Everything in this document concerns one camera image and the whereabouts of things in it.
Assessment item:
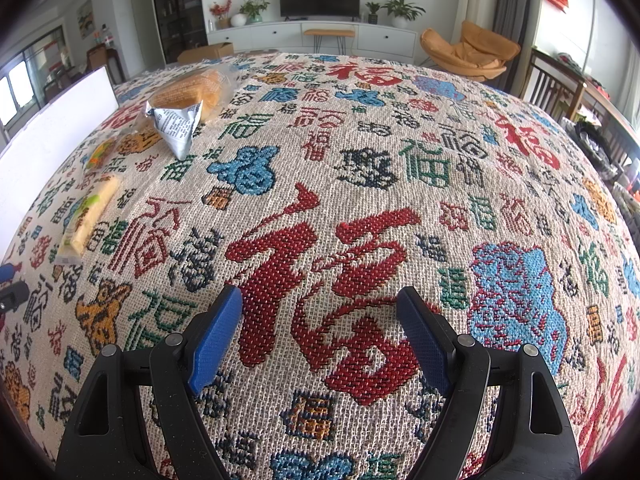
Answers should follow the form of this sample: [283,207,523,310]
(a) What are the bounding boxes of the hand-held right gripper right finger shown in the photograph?
[396,286,583,480]

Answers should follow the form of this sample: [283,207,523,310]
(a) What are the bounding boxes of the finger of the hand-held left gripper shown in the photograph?
[0,264,30,315]

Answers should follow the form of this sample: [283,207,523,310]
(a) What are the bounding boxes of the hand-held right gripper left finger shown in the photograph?
[55,285,243,480]

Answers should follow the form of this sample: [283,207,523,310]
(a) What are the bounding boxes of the pale yellow snack packet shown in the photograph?
[54,175,122,265]

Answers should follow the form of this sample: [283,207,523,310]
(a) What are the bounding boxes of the white cardboard box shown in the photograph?
[0,66,120,261]

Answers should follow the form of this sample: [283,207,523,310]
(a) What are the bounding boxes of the orange yellow small snack packet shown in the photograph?
[82,132,126,173]

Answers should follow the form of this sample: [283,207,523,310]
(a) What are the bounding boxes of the silver snack packet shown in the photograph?
[145,100,205,162]

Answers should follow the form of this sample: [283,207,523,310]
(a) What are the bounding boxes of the clear bag of bread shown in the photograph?
[150,60,241,123]

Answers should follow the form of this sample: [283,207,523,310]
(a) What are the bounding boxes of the woven printed blanket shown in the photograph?
[0,50,640,480]

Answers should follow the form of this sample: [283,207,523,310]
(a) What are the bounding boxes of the brown cardboard box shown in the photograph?
[177,42,235,65]

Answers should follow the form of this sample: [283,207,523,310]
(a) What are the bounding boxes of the dark wooden chair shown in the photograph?
[522,47,586,116]

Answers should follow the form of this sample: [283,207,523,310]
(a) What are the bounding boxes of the orange lounge chair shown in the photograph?
[420,21,521,81]

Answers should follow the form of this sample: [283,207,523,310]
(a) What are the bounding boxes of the white television cabinet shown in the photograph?
[206,19,418,61]

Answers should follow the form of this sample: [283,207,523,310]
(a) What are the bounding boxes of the wooden stool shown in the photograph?
[303,28,356,53]

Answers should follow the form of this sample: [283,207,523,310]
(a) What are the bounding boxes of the large plant in white pot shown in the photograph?
[381,0,426,29]

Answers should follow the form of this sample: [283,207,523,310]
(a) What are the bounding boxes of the red flowers in vase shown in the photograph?
[209,0,233,29]

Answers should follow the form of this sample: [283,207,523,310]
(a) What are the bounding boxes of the green potted plant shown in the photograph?
[239,0,271,25]

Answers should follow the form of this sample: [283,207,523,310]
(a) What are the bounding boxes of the dark glass cabinet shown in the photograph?
[150,0,208,63]

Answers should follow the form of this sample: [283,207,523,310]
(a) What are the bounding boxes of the grey curtain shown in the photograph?
[492,0,533,46]

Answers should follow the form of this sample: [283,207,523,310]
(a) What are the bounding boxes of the wall picture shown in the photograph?
[77,0,95,40]

